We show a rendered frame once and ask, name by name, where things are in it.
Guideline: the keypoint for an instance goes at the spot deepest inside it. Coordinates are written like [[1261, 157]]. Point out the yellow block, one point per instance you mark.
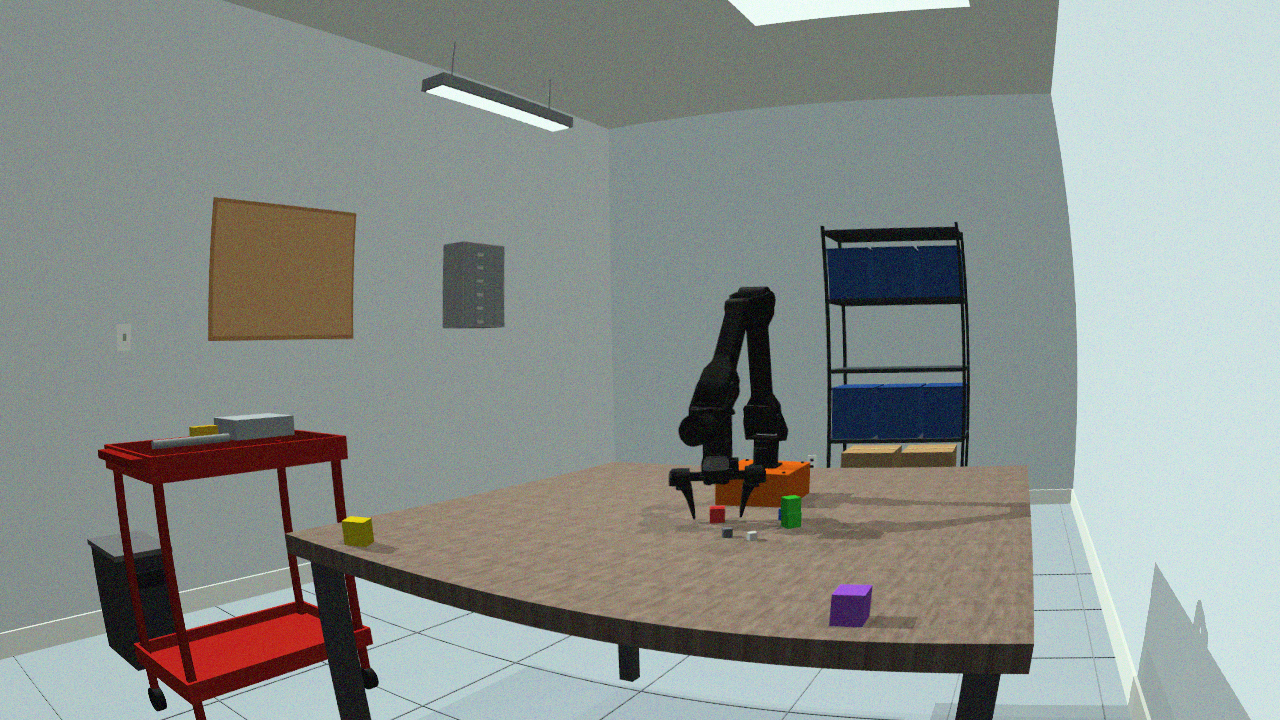
[[357, 531]]

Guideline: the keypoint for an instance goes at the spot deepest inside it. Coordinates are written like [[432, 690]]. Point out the purple cube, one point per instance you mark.
[[850, 605]]

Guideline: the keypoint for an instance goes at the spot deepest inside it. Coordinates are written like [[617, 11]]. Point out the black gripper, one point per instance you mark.
[[752, 475]]

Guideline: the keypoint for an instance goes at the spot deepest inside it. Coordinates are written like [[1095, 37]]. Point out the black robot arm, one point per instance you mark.
[[750, 309]]

